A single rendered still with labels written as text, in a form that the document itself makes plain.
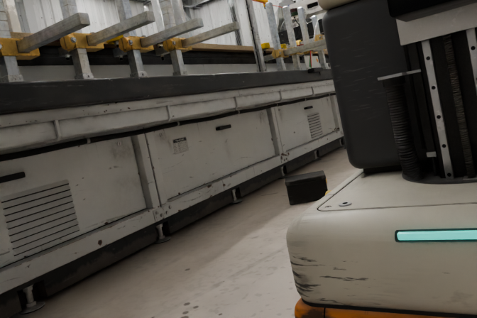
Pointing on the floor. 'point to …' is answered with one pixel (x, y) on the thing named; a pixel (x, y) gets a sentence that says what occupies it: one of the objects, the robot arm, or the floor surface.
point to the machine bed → (140, 174)
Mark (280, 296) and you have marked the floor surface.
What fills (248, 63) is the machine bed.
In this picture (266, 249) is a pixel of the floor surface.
